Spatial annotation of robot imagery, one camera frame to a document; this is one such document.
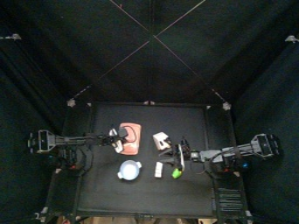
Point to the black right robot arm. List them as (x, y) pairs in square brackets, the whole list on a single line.
[(241, 150)]

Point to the light blue toy pan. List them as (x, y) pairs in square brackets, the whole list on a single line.
[(129, 170)]

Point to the white box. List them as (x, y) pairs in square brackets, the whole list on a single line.
[(161, 140)]

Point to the black plate with label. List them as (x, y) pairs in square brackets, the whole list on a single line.
[(230, 201)]

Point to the pink salmon-coloured tray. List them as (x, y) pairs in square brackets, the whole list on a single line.
[(131, 140)]

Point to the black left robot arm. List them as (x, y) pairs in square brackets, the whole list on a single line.
[(66, 140)]

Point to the silver frame bracket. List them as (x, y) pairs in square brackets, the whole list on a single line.
[(149, 102), (292, 38), (71, 102), (226, 106), (15, 37)]

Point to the green toy piece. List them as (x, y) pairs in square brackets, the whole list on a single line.
[(177, 173)]

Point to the white rice block toy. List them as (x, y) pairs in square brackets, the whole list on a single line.
[(159, 169)]

